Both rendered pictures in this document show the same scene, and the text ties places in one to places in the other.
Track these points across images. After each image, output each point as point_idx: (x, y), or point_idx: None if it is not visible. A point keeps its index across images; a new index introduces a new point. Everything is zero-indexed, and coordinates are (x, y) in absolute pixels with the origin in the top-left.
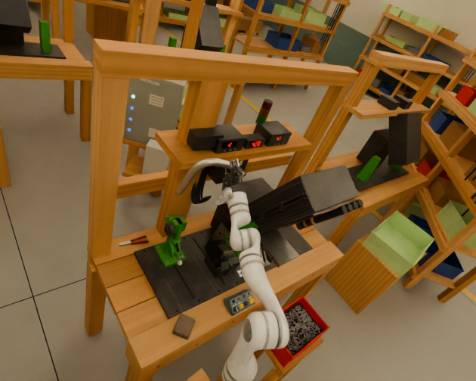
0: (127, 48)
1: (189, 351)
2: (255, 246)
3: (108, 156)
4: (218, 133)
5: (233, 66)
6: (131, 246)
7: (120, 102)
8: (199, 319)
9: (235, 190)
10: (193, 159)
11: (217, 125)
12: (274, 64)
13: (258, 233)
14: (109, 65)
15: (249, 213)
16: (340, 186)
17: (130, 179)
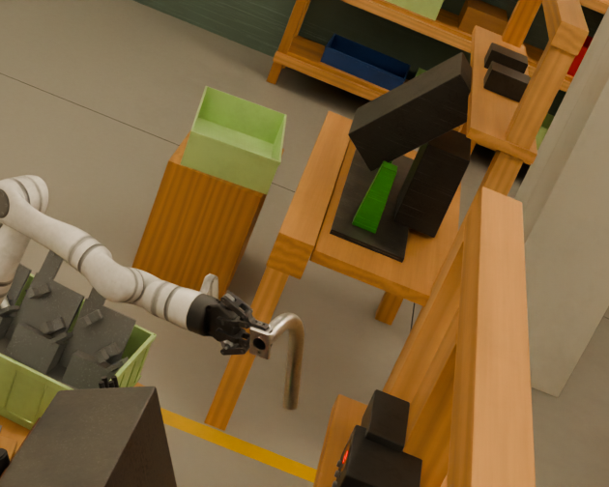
0: (494, 206)
1: None
2: (105, 253)
3: (402, 358)
4: (377, 427)
5: (473, 305)
6: None
7: (446, 272)
8: None
9: (208, 295)
10: (343, 415)
11: (418, 472)
12: (480, 372)
13: (117, 270)
14: (472, 209)
15: (155, 292)
16: (50, 469)
17: None
